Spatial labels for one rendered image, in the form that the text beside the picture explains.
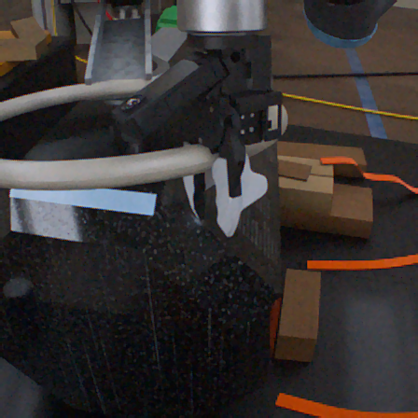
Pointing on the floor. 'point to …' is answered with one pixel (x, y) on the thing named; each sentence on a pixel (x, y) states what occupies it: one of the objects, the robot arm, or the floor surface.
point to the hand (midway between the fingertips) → (209, 218)
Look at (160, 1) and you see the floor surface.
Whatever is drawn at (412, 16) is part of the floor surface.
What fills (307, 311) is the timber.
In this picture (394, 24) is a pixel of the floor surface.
